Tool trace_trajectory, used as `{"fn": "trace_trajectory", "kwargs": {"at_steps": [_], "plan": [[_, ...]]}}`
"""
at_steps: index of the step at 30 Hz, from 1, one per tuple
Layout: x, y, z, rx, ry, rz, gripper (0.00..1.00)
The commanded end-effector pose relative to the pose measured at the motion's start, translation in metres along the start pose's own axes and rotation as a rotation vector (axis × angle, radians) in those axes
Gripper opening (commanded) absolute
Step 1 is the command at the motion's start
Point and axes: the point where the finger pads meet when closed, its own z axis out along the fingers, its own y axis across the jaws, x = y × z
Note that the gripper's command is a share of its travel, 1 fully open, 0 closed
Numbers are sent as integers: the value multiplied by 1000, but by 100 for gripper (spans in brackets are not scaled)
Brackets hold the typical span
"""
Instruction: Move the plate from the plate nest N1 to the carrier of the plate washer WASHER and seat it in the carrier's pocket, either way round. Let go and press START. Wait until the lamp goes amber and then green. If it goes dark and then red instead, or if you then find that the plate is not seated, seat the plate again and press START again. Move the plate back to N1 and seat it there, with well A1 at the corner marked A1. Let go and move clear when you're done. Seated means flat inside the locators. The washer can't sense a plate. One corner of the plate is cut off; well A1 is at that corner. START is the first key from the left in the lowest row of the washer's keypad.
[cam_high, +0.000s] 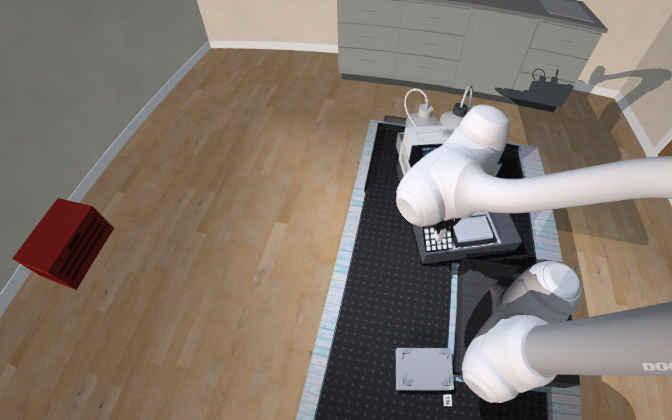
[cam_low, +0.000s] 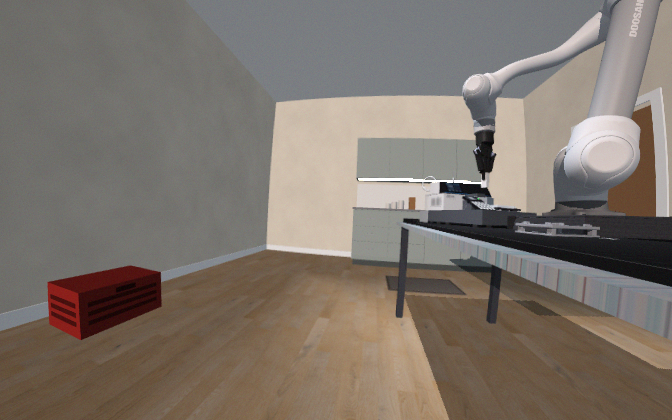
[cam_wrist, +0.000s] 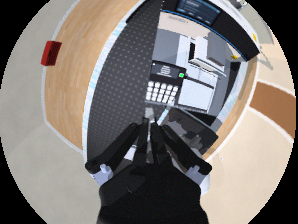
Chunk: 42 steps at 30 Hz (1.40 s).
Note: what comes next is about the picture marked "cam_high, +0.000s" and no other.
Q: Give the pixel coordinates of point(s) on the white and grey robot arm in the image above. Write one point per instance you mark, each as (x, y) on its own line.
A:
(513, 351)

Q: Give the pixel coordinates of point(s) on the white microplate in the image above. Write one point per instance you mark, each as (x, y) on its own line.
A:
(471, 231)

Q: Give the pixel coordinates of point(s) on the white bottle with dark grey cap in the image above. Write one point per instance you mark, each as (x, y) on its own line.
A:
(454, 117)

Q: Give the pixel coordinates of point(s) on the grey flexible hose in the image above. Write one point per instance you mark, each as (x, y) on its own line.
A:
(471, 93)

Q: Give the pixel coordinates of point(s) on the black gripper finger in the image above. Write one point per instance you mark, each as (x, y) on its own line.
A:
(449, 223)
(440, 228)

